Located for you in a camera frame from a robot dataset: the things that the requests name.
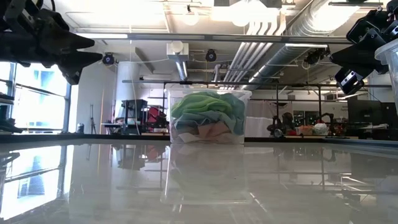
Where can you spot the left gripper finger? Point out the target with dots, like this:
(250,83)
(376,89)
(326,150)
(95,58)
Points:
(71,40)
(77,65)

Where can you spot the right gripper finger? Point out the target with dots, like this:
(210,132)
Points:
(360,65)
(357,51)

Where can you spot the green towel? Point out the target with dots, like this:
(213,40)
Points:
(199,104)

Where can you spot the light blue towel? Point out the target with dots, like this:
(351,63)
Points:
(237,112)

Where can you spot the white towel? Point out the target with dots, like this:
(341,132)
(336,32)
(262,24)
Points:
(189,137)

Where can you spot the pink towel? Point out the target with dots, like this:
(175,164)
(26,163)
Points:
(214,130)

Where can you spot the background black robot arm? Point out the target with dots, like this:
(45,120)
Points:
(273,124)
(329,119)

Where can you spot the clear plastic bin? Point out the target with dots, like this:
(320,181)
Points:
(248,109)
(390,54)

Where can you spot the round black ceiling fixture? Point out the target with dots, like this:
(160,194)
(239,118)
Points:
(108,59)
(211,55)

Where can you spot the black ceiling equipment cluster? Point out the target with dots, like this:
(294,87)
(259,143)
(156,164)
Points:
(317,55)

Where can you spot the black monitor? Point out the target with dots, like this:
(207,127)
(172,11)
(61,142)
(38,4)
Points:
(363,112)
(390,115)

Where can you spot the large bright window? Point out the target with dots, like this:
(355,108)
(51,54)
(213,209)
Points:
(40,102)

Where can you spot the black tripod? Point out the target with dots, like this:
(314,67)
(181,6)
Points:
(92,121)

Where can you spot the black equipment rack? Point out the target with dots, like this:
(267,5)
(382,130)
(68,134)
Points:
(133,115)

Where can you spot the white plastic bag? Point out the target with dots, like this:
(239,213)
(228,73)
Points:
(320,129)

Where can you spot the person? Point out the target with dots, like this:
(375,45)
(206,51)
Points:
(287,123)

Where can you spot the red object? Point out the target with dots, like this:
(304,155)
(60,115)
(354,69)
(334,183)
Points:
(155,116)

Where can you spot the white ceiling box unit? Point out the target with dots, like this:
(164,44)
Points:
(177,51)

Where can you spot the white ceiling pipes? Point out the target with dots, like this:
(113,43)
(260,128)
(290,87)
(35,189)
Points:
(252,53)

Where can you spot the long ceiling light bar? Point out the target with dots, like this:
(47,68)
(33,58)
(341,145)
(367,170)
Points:
(186,37)

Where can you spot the white curtain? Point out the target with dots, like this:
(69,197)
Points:
(261,121)

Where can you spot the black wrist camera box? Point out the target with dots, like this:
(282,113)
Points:
(349,81)

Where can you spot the black pipe frame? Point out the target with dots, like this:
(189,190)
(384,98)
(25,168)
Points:
(319,105)

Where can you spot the silver ventilation duct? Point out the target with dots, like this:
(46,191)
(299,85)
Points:
(289,53)

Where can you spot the black aluminium table frame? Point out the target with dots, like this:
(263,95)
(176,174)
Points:
(93,137)

